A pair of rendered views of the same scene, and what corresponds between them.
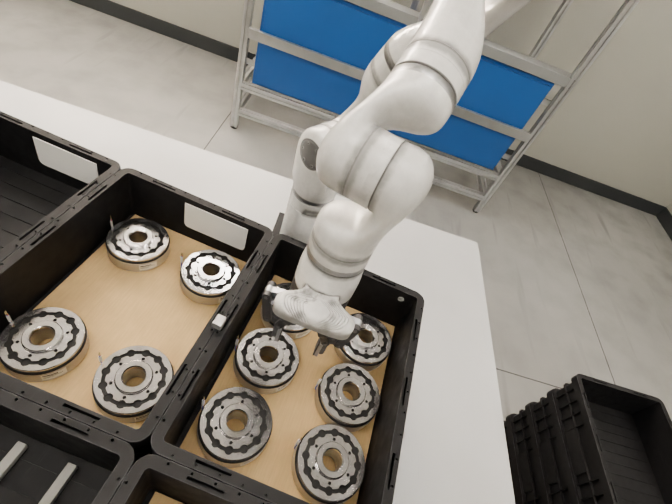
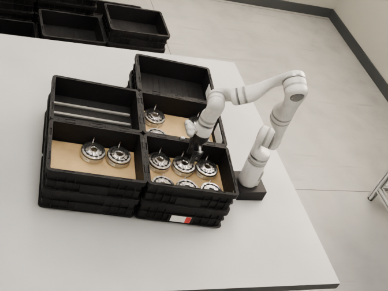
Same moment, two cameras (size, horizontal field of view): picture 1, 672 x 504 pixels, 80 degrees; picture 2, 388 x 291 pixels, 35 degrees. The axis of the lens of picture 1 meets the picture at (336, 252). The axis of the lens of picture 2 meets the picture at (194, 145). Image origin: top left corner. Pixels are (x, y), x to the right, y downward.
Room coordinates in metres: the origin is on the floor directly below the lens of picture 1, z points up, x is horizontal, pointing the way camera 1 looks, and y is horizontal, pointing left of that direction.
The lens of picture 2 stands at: (-0.46, -1.88, 2.64)
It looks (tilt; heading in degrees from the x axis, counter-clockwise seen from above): 39 degrees down; 68
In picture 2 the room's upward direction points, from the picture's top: 24 degrees clockwise
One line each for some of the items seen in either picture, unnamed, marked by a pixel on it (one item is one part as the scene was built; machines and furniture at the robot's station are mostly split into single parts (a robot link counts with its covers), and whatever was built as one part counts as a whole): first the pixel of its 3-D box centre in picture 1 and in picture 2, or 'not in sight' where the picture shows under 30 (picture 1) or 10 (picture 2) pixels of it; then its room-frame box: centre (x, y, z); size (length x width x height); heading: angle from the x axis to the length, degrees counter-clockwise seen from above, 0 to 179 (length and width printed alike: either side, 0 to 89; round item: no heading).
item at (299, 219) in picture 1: (304, 218); (253, 168); (0.67, 0.10, 0.84); 0.09 x 0.09 x 0.17; 3
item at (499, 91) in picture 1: (462, 108); not in sight; (2.27, -0.31, 0.60); 0.72 x 0.03 x 0.56; 99
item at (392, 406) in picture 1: (308, 371); (186, 174); (0.32, -0.04, 0.87); 0.40 x 0.30 x 0.11; 1
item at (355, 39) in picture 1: (325, 56); not in sight; (2.15, 0.48, 0.60); 0.72 x 0.03 x 0.56; 99
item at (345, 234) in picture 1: (367, 207); (212, 109); (0.32, -0.01, 1.21); 0.09 x 0.07 x 0.15; 81
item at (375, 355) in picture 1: (364, 337); (211, 191); (0.43, -0.11, 0.86); 0.10 x 0.10 x 0.01
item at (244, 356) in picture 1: (268, 355); (183, 164); (0.32, 0.03, 0.86); 0.10 x 0.10 x 0.01
